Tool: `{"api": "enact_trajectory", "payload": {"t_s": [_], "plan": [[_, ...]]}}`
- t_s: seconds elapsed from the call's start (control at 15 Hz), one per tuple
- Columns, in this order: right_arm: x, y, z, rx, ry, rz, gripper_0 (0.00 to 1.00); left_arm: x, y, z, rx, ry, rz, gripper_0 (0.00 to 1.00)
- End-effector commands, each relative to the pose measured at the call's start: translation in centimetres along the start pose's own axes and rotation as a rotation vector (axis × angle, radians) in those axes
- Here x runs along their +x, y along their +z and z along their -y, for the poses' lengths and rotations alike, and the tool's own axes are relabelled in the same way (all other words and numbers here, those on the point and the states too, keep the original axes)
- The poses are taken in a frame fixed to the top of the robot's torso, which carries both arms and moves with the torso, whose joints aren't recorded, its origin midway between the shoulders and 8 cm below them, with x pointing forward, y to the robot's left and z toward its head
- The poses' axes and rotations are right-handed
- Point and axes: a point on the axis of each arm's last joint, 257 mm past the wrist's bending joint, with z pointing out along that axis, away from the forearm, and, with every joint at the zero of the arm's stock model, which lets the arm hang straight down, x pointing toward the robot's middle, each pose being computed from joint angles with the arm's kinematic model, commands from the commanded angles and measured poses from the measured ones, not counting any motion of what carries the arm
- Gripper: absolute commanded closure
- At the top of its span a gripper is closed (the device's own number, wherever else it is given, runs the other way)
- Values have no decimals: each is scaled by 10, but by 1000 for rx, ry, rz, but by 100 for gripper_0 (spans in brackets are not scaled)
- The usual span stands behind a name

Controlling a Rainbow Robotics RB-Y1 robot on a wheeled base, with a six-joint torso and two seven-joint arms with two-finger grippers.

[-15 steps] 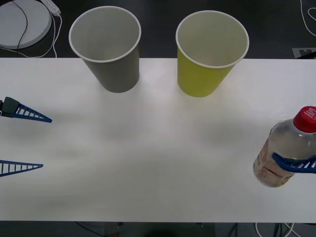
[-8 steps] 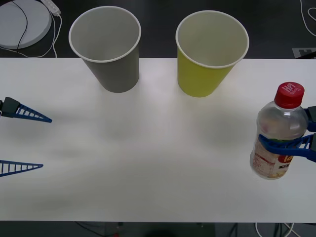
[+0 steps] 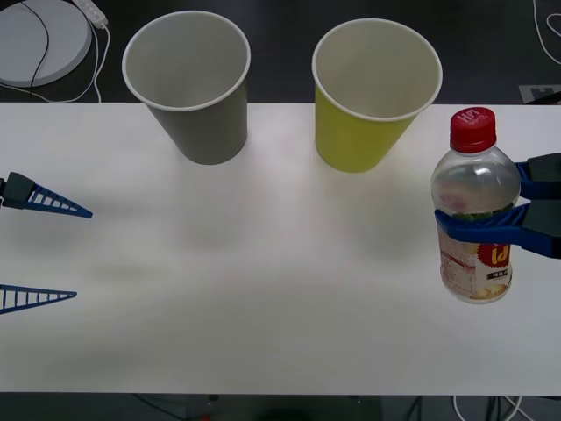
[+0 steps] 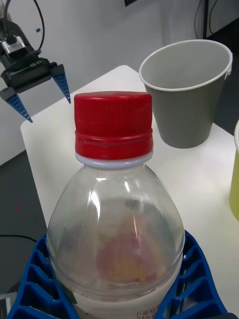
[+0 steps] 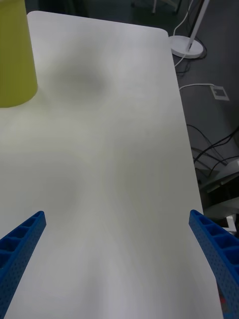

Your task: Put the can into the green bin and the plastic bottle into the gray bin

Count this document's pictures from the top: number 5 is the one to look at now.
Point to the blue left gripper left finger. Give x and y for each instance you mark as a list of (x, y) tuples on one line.
[(18, 254)]

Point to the white floor stand with pole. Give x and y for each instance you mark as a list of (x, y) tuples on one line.
[(181, 46)]

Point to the pale grey floor unit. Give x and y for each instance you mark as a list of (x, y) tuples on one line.
[(224, 179)]

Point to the white floor socket plate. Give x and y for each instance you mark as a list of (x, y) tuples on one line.
[(219, 92)]

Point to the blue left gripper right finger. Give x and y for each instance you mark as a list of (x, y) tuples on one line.
[(221, 259)]

